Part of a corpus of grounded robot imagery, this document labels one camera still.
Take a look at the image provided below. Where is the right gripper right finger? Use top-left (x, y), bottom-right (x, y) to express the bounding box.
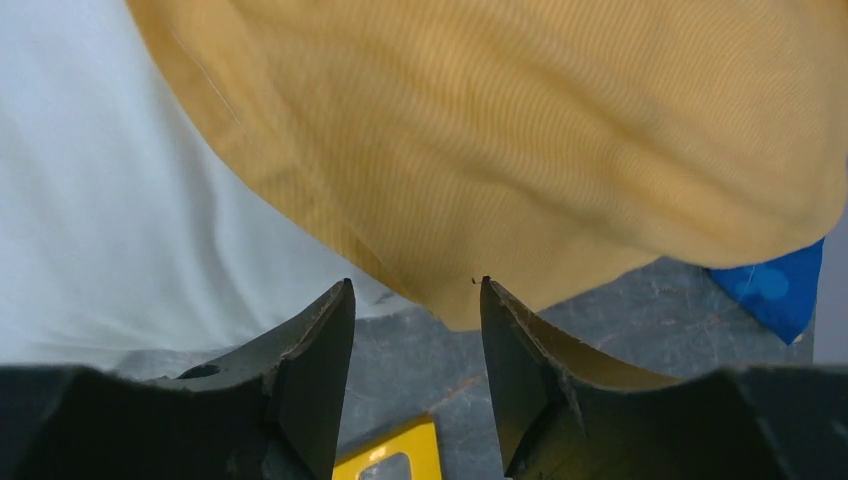
top-left (480, 278), bottom-right (847, 479)

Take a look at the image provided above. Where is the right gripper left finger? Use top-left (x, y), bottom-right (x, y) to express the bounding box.
top-left (1, 280), bottom-right (355, 479)

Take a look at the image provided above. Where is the blue yellow pillowcase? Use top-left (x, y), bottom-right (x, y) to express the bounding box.
top-left (128, 1), bottom-right (847, 342)

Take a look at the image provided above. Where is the yellow plastic triangle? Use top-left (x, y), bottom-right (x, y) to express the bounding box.
top-left (332, 415), bottom-right (443, 480)

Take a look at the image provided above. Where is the white pillow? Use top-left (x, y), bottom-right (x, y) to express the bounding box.
top-left (1, 1), bottom-right (409, 370)

